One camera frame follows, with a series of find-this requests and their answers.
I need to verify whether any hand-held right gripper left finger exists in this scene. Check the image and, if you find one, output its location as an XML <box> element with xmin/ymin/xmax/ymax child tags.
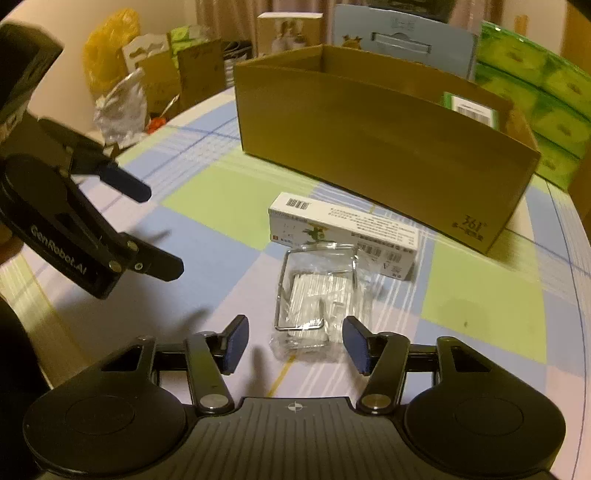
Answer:
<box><xmin>99</xmin><ymin>315</ymin><xmax>250</xmax><ymax>414</ymax></box>

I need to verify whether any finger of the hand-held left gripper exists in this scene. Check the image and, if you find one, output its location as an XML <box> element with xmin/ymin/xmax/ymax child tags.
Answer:
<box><xmin>37</xmin><ymin>117</ymin><xmax>153</xmax><ymax>203</ymax></box>
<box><xmin>95</xmin><ymin>224</ymin><xmax>184</xmax><ymax>283</ymax></box>

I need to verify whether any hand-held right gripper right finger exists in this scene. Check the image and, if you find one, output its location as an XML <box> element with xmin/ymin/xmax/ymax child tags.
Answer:
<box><xmin>342</xmin><ymin>316</ymin><xmax>493</xmax><ymax>413</ymax></box>

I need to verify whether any clear packet with metal hook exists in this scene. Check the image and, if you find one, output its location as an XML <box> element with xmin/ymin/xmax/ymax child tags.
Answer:
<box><xmin>268</xmin><ymin>246</ymin><xmax>376</xmax><ymax>363</ymax></box>

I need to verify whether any small green box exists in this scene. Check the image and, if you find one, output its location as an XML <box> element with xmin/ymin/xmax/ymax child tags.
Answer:
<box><xmin>440</xmin><ymin>90</ymin><xmax>502</xmax><ymax>130</ymax></box>

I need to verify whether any checked cloth desktop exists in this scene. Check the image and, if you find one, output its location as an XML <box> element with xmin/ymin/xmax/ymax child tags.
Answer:
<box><xmin>0</xmin><ymin>87</ymin><xmax>591</xmax><ymax>409</ymax></box>

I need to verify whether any white plastic bag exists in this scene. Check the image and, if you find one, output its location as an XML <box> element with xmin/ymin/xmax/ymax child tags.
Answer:
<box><xmin>93</xmin><ymin>69</ymin><xmax>151</xmax><ymax>147</ymax></box>

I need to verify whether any long white green medicine box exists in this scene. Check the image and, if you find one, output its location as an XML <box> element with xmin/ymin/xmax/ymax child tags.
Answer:
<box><xmin>268</xmin><ymin>192</ymin><xmax>420</xmax><ymax>282</ymax></box>

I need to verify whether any brown cardboard storage box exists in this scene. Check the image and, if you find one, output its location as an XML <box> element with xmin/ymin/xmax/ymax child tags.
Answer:
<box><xmin>137</xmin><ymin>39</ymin><xmax>228</xmax><ymax>117</ymax></box>

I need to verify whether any yellow plastic bag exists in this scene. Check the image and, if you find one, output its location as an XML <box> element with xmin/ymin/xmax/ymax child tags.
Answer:
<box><xmin>82</xmin><ymin>9</ymin><xmax>142</xmax><ymax>100</ymax></box>

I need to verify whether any green tissue bundle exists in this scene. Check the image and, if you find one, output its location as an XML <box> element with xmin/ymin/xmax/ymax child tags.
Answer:
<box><xmin>168</xmin><ymin>25</ymin><xmax>205</xmax><ymax>52</ymax></box>

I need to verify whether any striped grey bag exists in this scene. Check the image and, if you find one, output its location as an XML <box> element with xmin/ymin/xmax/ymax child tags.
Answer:
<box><xmin>222</xmin><ymin>39</ymin><xmax>256</xmax><ymax>89</ymax></box>

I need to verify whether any beige curtain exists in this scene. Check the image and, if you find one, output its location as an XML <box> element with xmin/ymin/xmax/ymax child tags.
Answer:
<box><xmin>194</xmin><ymin>0</ymin><xmax>260</xmax><ymax>43</ymax></box>

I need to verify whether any white product box with photo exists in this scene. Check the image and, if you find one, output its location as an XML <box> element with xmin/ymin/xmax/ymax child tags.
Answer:
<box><xmin>257</xmin><ymin>11</ymin><xmax>324</xmax><ymax>59</ymax></box>

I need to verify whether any stack of green tissue packs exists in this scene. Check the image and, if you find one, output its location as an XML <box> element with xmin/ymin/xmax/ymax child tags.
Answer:
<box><xmin>475</xmin><ymin>20</ymin><xmax>591</xmax><ymax>191</ymax></box>

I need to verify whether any white cardboard with cut-out handle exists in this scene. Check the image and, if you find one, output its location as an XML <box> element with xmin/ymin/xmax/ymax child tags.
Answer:
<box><xmin>122</xmin><ymin>33</ymin><xmax>173</xmax><ymax>71</ymax></box>

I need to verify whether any light blue carton with handle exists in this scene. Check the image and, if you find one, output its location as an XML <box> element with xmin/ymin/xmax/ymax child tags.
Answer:
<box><xmin>333</xmin><ymin>4</ymin><xmax>479</xmax><ymax>85</ymax></box>

